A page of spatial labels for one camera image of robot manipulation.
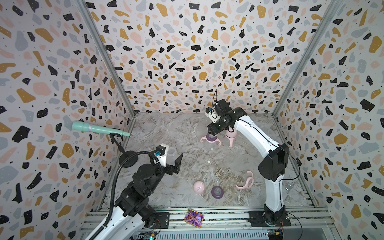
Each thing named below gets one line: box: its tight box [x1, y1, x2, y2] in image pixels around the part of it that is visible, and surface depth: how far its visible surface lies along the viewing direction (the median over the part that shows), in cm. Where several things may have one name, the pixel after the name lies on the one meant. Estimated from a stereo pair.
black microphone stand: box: [108, 133, 139, 168], surface depth 96 cm
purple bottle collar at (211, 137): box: [206, 133, 218, 142], surface depth 92 cm
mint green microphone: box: [71, 121, 131, 137], surface depth 69 cm
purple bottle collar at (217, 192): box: [211, 186, 224, 199], surface depth 83 cm
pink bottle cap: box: [193, 180, 206, 195], surface depth 83 cm
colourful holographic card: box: [184, 208, 205, 229], surface depth 75 cm
